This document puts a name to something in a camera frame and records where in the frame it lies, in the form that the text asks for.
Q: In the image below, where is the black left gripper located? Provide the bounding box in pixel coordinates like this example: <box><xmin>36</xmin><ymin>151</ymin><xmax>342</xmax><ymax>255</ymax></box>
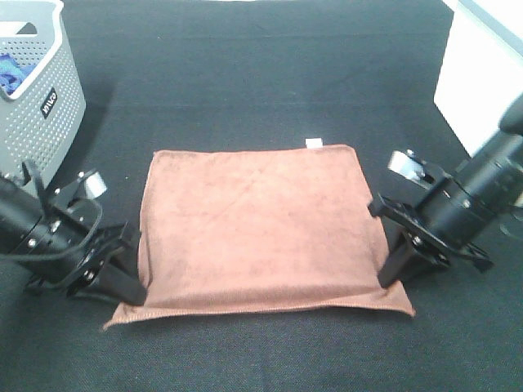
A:
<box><xmin>7</xmin><ymin>185</ymin><xmax>146</xmax><ymax>305</ymax></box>

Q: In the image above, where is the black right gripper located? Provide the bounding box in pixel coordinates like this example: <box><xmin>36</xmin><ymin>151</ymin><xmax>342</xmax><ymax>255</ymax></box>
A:
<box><xmin>368</xmin><ymin>175</ymin><xmax>494</xmax><ymax>288</ymax></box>

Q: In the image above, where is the brown microfiber towel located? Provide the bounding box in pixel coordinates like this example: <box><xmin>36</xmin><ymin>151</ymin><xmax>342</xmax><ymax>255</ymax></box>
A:
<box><xmin>110</xmin><ymin>145</ymin><xmax>415</xmax><ymax>325</ymax></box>

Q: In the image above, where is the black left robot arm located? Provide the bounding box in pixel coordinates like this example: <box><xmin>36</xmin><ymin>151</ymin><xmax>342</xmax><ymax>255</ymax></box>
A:
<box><xmin>1</xmin><ymin>172</ymin><xmax>146</xmax><ymax>305</ymax></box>

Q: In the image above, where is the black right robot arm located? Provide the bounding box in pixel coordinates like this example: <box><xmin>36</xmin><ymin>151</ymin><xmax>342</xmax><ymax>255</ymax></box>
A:
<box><xmin>368</xmin><ymin>97</ymin><xmax>522</xmax><ymax>288</ymax></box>

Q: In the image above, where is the grey perforated laundry basket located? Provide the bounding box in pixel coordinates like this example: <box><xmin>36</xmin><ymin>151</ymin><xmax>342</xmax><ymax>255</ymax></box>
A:
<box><xmin>1</xmin><ymin>1</ymin><xmax>86</xmax><ymax>185</ymax></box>

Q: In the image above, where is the white woven storage basket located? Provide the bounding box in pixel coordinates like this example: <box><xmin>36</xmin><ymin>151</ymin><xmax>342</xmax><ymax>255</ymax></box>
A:
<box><xmin>434</xmin><ymin>1</ymin><xmax>522</xmax><ymax>156</ymax></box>

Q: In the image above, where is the blue towel in basket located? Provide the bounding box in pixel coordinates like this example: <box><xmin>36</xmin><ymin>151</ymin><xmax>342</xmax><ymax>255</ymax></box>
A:
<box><xmin>0</xmin><ymin>54</ymin><xmax>35</xmax><ymax>95</ymax></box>

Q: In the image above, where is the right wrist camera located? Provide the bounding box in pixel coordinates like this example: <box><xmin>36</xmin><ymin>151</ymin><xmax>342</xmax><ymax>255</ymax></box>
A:
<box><xmin>387</xmin><ymin>149</ymin><xmax>434</xmax><ymax>188</ymax></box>

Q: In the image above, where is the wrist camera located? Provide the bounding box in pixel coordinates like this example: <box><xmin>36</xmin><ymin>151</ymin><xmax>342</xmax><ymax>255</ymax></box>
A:
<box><xmin>387</xmin><ymin>149</ymin><xmax>434</xmax><ymax>188</ymax></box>
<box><xmin>78</xmin><ymin>171</ymin><xmax>107</xmax><ymax>199</ymax></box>

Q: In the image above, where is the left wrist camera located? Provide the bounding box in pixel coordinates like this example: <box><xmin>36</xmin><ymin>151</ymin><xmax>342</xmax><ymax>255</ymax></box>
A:
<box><xmin>78</xmin><ymin>171</ymin><xmax>107</xmax><ymax>199</ymax></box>

